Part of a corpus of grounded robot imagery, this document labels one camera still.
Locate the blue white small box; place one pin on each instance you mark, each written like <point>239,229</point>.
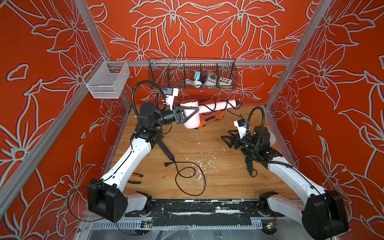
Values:
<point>197,76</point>

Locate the black wire wall basket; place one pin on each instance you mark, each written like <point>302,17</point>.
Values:
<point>178,72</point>

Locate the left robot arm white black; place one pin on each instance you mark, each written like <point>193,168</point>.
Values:
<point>105,196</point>

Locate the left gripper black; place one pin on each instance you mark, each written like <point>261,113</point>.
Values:
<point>179,119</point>

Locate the pink hair dryer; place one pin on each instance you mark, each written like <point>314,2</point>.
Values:
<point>194,122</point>

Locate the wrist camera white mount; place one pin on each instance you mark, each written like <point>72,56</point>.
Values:
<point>171,93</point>
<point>242,127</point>

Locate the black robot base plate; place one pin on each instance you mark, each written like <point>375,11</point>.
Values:
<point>200,214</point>

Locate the clear acrylic wall bin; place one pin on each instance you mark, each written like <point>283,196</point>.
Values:
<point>107,79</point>

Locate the white power strip cube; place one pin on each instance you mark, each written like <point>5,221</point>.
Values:
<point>225,83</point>

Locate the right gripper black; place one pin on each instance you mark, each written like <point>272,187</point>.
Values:
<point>230,146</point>

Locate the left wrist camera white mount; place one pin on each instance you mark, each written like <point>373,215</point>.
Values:
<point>171,93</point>

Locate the orange plastic tool case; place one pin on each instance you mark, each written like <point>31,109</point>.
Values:
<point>207,119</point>

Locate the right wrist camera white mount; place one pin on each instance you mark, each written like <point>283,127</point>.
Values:
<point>242,127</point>

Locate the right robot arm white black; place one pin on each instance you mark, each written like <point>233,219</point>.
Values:
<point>321,212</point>

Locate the white tape roll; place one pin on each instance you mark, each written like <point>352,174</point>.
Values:
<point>273,138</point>

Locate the black hair dryer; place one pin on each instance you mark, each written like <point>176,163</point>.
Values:
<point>165,149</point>

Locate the dark green hair dryer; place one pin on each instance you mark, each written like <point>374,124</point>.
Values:
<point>249,163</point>

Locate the orange handled pliers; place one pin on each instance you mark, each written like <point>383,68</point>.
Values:
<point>133,179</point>

